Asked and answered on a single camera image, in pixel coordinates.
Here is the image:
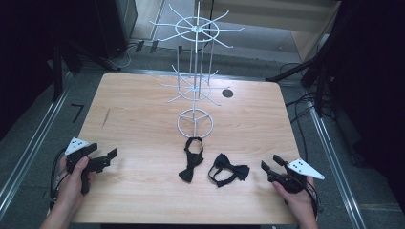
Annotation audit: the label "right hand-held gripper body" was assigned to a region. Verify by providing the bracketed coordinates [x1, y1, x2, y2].
[267, 157, 326, 195]

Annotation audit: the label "metal floor rail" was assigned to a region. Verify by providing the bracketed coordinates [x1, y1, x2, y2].
[306, 94, 368, 229]
[0, 72, 74, 220]

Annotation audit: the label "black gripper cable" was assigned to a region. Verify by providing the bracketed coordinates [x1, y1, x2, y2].
[49, 147, 71, 211]
[302, 177, 321, 221]

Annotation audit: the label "person's right hand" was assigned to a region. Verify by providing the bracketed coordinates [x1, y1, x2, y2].
[271, 176, 317, 221]

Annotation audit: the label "white wire display rack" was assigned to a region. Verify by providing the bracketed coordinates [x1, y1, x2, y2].
[149, 1, 245, 139]

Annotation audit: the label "white floor cable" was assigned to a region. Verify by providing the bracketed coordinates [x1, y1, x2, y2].
[115, 43, 139, 71]

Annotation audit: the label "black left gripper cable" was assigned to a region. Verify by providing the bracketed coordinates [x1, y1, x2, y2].
[49, 147, 71, 211]

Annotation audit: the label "black cabinet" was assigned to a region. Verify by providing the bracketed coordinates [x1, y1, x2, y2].
[94, 0, 139, 60]

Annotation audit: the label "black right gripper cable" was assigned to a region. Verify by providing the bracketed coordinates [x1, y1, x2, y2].
[302, 177, 321, 221]

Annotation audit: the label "beige wooden board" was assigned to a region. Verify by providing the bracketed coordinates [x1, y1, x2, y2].
[194, 0, 342, 63]

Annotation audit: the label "black upright stand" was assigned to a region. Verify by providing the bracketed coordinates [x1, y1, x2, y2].
[52, 41, 65, 103]

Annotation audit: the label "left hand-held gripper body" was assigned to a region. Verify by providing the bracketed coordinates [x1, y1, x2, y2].
[64, 136, 112, 196]

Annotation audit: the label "black floor cables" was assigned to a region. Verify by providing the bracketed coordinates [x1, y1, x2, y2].
[284, 91, 323, 164]

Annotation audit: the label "person's left hand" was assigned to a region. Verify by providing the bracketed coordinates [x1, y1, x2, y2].
[53, 155, 96, 211]

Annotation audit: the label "black bow tie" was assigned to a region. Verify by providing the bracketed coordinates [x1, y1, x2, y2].
[178, 136, 205, 184]
[207, 153, 251, 188]

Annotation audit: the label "black slanted stand leg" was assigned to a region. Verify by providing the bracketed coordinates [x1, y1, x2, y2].
[265, 52, 323, 83]

